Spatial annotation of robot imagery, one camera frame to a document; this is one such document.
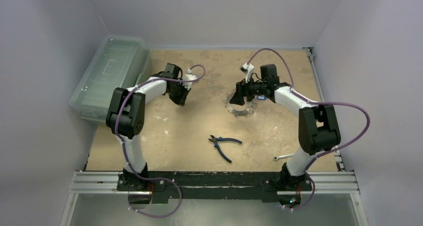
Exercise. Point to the small silver wrench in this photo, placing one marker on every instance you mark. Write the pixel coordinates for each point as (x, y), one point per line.
(276, 158)

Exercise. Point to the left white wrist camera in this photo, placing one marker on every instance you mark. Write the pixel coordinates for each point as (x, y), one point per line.
(188, 79)

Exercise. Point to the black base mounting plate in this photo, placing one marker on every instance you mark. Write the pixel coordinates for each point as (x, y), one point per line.
(268, 187)

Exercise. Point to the translucent green plastic box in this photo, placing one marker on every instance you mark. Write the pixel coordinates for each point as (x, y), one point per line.
(120, 61)

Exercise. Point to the aluminium frame rail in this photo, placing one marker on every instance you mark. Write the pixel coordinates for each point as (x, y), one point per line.
(106, 183)

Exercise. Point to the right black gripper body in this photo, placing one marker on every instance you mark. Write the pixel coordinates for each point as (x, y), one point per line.
(245, 89)

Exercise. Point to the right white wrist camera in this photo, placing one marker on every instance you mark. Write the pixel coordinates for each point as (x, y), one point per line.
(248, 70)

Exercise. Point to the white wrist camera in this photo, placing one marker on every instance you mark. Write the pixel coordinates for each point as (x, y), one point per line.
(248, 70)
(188, 79)

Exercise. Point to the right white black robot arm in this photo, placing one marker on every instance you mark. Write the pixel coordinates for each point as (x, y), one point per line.
(318, 129)

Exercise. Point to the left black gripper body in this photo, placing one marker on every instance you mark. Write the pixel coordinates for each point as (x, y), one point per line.
(178, 86)

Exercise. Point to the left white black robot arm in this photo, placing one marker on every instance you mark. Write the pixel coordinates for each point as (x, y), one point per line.
(126, 118)

